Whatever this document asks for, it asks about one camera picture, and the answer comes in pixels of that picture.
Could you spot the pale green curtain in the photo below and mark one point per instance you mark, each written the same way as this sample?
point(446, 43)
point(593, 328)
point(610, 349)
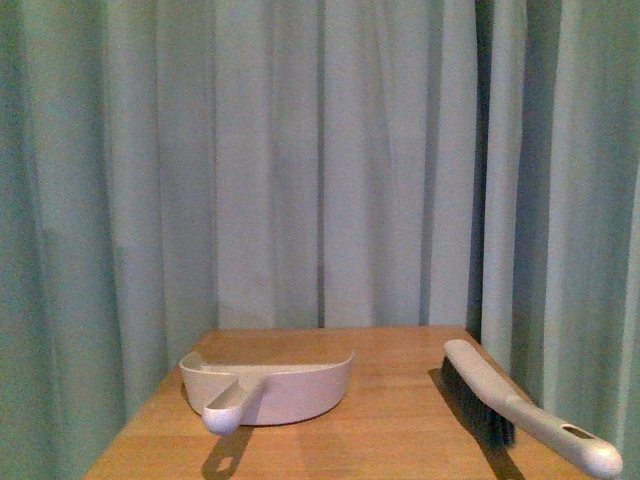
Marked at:
point(172, 166)

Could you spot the wooden side table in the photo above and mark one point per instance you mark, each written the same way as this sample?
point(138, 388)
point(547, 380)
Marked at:
point(395, 422)

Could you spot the beige brush with black bristles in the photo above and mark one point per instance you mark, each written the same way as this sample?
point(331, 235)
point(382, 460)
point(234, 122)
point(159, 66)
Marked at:
point(495, 411)

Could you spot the beige plastic dustpan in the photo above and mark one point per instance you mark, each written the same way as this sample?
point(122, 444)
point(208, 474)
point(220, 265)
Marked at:
point(230, 396)

